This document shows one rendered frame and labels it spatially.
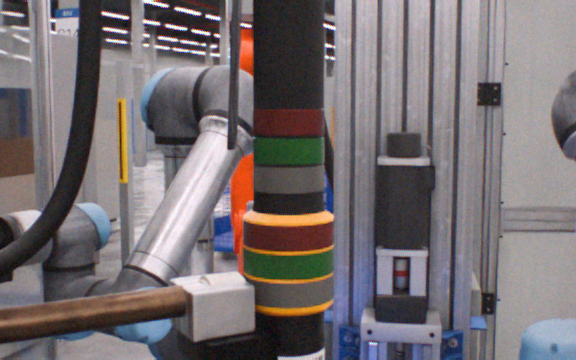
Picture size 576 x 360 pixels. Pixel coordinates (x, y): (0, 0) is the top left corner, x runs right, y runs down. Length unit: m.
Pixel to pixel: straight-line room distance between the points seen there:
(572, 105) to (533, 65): 1.08
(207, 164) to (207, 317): 0.75
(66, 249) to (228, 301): 0.74
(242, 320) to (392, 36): 0.99
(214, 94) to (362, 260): 0.41
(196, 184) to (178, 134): 0.18
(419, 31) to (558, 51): 0.98
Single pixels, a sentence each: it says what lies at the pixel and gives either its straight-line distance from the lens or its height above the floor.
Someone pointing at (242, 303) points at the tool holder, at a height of 1.53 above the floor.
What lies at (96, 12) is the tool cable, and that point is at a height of 1.66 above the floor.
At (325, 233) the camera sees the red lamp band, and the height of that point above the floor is 1.56.
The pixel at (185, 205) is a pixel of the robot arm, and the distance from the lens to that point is 1.02.
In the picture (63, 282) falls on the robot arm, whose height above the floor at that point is 1.37.
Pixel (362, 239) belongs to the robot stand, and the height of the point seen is 1.38.
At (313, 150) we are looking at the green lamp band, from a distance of 0.32.
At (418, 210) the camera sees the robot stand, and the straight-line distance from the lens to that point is 1.19.
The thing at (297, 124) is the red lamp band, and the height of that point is 1.61.
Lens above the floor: 1.62
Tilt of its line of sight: 6 degrees down
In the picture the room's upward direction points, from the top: straight up
